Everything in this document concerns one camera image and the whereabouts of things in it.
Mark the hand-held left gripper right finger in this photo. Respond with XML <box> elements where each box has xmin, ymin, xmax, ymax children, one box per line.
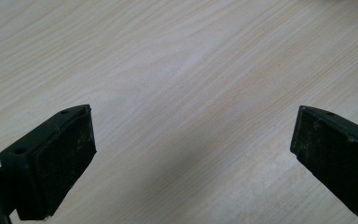
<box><xmin>289</xmin><ymin>105</ymin><xmax>358</xmax><ymax>222</ymax></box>

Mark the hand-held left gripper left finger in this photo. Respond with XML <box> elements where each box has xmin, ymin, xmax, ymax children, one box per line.
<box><xmin>0</xmin><ymin>104</ymin><xmax>98</xmax><ymax>221</ymax></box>

